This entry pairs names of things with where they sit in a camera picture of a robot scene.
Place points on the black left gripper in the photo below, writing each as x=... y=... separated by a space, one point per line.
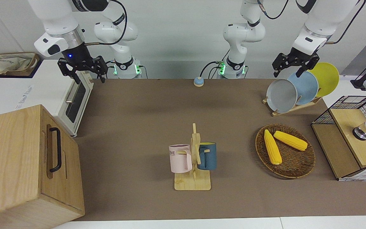
x=299 y=58

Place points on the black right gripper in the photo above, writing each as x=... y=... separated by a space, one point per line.
x=76 y=58

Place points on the pink ceramic mug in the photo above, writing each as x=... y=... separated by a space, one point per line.
x=178 y=159

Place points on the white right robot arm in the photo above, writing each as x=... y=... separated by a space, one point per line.
x=59 y=19

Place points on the light blue plate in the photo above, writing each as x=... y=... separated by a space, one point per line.
x=307 y=87

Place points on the yellow plate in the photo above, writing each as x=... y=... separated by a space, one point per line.
x=327 y=78

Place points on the grey plate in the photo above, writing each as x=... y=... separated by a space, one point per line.
x=281 y=95

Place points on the wooden plate rack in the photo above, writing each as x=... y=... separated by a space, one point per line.
x=297 y=108

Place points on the brown cardboard tray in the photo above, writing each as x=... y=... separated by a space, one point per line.
x=35 y=65

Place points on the white toaster oven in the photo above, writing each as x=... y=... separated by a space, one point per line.
x=27 y=89

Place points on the tray with paper bag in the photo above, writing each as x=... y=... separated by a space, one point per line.
x=8 y=63

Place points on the yellow corn cob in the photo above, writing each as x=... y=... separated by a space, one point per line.
x=272 y=148
x=291 y=140

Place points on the brown table mat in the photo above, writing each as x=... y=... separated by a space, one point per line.
x=138 y=127

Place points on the brown wicker basket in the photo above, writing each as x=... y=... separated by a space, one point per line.
x=297 y=162

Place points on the light wooden cabinet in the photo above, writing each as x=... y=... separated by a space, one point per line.
x=11 y=159

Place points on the dark blue ceramic mug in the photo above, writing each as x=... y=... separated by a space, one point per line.
x=209 y=157

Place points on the wooden mug rack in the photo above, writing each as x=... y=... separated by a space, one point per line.
x=192 y=181

